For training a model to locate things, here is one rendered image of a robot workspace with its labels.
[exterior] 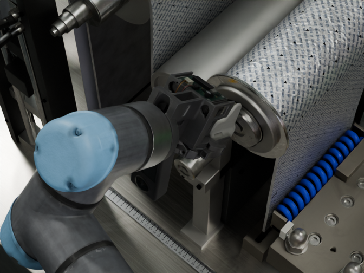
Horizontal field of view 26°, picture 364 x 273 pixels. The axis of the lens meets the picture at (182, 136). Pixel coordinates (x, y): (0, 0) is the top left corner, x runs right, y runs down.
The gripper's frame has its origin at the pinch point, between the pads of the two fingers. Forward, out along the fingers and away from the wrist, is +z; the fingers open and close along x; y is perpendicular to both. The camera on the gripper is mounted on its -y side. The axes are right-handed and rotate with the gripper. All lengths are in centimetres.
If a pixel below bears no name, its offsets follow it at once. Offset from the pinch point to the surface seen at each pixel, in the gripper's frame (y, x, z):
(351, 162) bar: -3.9, -12.6, 29.4
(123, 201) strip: -31.3, 16.5, 19.8
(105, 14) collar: 5.2, 20.6, -4.6
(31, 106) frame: -20.8, 34.2, 7.5
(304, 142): -0.7, -7.5, 15.2
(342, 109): 3.8, -7.6, 25.4
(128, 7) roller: 5.8, 21.3, 1.4
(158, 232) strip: -31.5, 7.7, 19.6
